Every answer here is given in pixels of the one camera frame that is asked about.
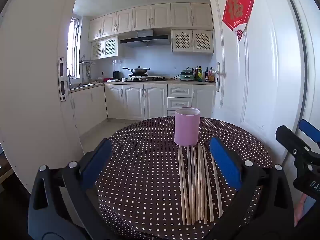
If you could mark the pink cup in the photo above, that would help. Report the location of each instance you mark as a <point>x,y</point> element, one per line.
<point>187,127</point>

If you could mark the range hood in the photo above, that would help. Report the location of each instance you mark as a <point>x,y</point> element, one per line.
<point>145,40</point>

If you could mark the row of wooden chopsticks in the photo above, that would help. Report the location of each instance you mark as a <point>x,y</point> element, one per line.
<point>190,185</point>

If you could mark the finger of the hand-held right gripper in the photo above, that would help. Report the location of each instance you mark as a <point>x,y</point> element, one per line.
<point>287,140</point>
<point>310,130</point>

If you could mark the black kettle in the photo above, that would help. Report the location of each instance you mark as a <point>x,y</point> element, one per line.
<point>116,75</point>

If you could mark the kitchen window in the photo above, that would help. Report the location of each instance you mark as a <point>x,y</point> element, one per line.
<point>72,50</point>

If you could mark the sink faucet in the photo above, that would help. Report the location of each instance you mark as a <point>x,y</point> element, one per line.
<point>68,76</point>

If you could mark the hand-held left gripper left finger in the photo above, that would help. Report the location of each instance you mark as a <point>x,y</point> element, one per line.
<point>96,165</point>

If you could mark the black wok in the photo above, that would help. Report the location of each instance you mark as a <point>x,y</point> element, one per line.
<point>138,70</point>

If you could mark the wall utensil rail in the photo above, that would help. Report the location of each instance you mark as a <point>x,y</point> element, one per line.
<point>86,62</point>

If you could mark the person's right hand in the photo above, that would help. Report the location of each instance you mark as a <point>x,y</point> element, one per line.
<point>300,210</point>

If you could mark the lattice door cabinet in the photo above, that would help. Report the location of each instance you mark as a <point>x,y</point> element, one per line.
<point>192,41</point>
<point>105,47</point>

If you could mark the green countertop appliance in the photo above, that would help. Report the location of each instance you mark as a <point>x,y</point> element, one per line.
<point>187,75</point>

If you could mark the metal door strike plate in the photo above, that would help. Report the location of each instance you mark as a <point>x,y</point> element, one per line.
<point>62,80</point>

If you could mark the red paper door decoration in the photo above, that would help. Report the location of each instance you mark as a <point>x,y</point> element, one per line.
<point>237,12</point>

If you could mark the cream lower cabinets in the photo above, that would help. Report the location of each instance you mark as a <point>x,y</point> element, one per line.
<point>135,101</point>

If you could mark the white panelled door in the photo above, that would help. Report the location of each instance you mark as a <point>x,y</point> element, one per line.
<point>262,80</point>

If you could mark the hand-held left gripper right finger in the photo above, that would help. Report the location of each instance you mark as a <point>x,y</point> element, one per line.
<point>225,165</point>

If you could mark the gas stove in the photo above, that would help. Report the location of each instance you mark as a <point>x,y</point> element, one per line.
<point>145,78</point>

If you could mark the brown polka dot tablecloth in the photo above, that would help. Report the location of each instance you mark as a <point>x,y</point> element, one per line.
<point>140,167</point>

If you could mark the white upper cabinets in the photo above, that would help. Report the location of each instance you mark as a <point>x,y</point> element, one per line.
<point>160,16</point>

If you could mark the dark sauce bottle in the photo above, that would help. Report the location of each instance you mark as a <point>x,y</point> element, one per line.
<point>196,75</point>
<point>206,75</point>

